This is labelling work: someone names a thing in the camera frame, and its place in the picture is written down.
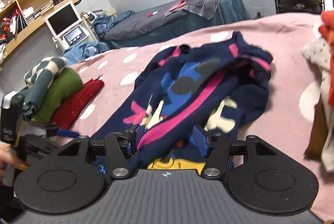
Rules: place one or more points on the red buttoned cardigan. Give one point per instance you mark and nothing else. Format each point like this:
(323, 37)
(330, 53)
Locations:
(78, 101)

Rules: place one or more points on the orange garment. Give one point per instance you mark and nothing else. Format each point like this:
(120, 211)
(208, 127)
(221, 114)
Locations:
(329, 31)

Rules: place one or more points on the navy patterned sweater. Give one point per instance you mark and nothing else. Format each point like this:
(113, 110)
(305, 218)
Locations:
(182, 98)

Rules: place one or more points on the brown garment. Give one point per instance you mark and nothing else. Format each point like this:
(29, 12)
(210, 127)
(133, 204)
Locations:
(317, 130)

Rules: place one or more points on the small red cloth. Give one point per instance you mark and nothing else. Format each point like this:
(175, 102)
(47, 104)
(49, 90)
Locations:
(176, 6)

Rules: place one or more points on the pink polka dot blanket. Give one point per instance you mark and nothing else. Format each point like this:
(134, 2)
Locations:
(274, 114)

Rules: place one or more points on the white machine with monitor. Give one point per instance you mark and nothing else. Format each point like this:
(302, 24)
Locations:
(62, 20)

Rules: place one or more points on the blue crumpled blanket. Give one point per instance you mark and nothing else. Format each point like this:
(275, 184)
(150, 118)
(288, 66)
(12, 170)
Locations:
(112, 23)
(83, 53)

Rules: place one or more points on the small red white item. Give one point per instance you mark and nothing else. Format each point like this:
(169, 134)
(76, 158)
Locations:
(152, 14)

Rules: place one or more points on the dark grey massage bed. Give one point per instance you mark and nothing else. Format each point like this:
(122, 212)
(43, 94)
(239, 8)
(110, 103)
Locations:
(146, 23)

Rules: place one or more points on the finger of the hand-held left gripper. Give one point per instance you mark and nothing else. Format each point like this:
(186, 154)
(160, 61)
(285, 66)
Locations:
(67, 132)

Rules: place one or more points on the person's left hand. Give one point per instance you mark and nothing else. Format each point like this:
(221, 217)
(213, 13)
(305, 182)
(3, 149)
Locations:
(9, 156)

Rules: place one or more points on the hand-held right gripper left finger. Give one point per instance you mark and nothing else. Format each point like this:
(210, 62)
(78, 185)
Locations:
(116, 153)

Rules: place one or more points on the grey white checked sweater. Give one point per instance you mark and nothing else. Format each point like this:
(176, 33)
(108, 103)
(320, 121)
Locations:
(41, 75)

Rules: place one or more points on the green folded sweater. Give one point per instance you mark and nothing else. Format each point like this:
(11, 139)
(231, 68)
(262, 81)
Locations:
(62, 88)

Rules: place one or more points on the white wall socket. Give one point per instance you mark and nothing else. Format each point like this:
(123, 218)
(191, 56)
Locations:
(258, 11)

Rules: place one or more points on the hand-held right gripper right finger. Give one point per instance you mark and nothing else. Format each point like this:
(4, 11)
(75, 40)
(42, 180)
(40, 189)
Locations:
(201, 141)

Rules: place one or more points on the yellow cloth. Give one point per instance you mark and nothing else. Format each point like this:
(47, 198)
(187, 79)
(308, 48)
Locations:
(177, 163)

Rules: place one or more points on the beige speckled garment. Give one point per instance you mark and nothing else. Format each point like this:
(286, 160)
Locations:
(317, 54)

